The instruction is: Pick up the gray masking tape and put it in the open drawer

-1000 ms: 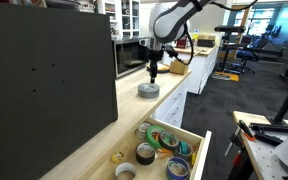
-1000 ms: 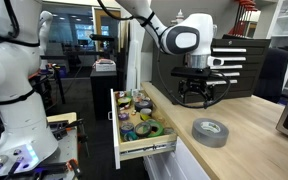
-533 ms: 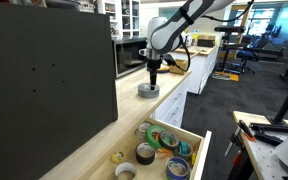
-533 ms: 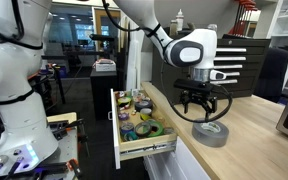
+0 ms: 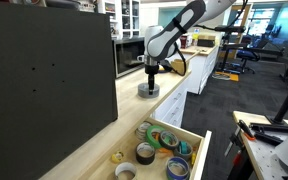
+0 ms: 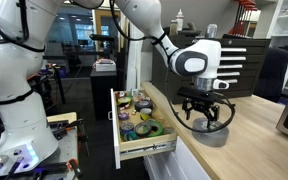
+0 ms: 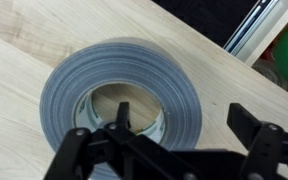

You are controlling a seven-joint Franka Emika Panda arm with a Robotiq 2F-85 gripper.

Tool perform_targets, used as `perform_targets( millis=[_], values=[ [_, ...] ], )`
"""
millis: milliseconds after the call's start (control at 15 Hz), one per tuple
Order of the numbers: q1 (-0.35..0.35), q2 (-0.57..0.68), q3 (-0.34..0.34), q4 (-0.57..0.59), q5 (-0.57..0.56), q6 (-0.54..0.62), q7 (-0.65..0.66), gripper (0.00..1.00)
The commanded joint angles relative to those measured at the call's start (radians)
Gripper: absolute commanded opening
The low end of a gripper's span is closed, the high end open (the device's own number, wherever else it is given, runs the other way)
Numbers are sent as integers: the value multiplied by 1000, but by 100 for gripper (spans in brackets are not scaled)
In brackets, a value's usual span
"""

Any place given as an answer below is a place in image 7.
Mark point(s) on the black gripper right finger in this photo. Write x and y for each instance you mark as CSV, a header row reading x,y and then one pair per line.
x,y
267,140

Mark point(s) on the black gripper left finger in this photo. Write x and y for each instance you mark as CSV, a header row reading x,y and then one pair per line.
x,y
94,150

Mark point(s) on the gray duct tape roll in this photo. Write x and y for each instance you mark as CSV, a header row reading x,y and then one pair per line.
x,y
124,76

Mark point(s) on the wooden drawer with white front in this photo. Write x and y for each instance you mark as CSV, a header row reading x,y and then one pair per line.
x,y
267,30

